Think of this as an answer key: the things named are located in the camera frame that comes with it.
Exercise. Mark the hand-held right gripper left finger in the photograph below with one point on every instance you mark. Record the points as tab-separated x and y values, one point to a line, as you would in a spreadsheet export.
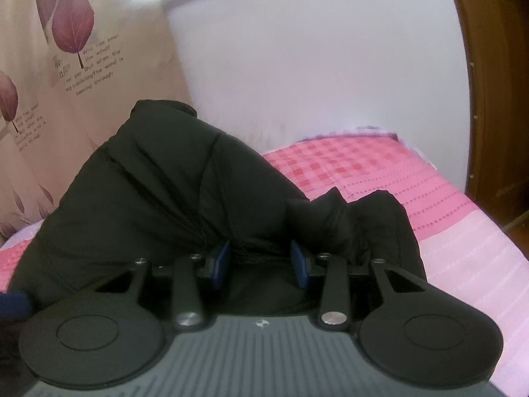
220	263

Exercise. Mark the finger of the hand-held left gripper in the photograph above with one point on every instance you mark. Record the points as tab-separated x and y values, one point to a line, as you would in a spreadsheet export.
14	305

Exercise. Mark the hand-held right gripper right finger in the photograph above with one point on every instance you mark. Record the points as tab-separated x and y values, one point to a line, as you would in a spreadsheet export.
298	263

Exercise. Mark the black padded jacket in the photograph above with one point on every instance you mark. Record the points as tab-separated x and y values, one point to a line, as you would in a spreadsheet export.
165	194

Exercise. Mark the pink checkered bed sheet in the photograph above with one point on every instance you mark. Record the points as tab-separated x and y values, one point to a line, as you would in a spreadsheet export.
413	198

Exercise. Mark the beige leaf print curtain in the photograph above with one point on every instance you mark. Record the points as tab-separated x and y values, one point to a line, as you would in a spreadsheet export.
124	91

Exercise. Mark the brown wooden door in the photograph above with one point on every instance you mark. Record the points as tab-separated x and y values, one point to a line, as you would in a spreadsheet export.
496	91

